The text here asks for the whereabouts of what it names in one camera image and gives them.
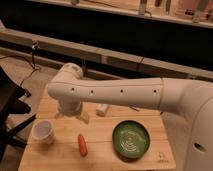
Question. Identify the green round plate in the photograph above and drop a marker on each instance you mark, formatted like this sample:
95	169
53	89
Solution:
130	139

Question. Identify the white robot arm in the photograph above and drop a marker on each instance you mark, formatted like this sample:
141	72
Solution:
191	99

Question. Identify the orange carrot toy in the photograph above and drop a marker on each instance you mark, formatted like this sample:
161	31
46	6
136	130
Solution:
82	145

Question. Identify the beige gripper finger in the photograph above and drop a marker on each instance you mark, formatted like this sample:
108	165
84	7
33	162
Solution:
84	117

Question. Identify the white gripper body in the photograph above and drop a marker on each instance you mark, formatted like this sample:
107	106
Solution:
70	109

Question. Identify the white tube bottle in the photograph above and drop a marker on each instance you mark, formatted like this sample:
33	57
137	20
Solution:
102	109

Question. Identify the black chair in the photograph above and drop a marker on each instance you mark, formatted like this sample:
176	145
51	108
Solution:
10	103

